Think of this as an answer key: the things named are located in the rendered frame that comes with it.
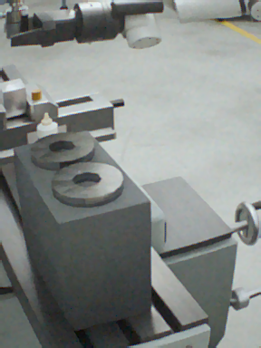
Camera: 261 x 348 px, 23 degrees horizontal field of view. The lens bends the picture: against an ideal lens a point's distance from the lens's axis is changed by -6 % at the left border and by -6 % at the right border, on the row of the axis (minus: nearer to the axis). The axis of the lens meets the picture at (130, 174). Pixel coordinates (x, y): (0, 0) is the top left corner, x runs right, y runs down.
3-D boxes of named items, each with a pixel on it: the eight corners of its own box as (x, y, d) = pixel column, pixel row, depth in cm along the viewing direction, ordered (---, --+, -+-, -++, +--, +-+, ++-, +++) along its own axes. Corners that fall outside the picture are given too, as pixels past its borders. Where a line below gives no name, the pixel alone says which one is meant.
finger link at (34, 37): (10, 33, 110) (43, 27, 112) (10, 49, 112) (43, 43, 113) (11, 35, 109) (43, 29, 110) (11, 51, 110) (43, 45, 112)
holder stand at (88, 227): (95, 235, 109) (88, 120, 99) (152, 311, 91) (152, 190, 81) (26, 251, 105) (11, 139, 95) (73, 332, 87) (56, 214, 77)
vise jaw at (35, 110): (43, 96, 143) (43, 80, 141) (59, 116, 133) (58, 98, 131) (18, 101, 141) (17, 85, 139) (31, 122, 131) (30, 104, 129)
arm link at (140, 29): (89, 12, 125) (142, 6, 128) (99, 56, 123) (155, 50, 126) (101, -13, 114) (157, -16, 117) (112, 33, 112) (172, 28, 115)
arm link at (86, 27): (33, 2, 119) (90, -5, 123) (32, 43, 124) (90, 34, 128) (43, 14, 109) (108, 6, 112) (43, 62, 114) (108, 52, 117)
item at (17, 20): (9, 41, 116) (8, 17, 113) (3, 36, 119) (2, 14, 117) (32, 34, 117) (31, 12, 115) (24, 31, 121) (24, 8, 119)
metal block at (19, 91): (21, 103, 138) (20, 78, 135) (27, 112, 133) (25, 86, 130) (-1, 108, 136) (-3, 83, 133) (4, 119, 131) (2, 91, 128)
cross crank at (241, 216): (248, 227, 173) (252, 188, 167) (268, 248, 163) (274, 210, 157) (196, 244, 168) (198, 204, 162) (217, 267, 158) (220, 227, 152)
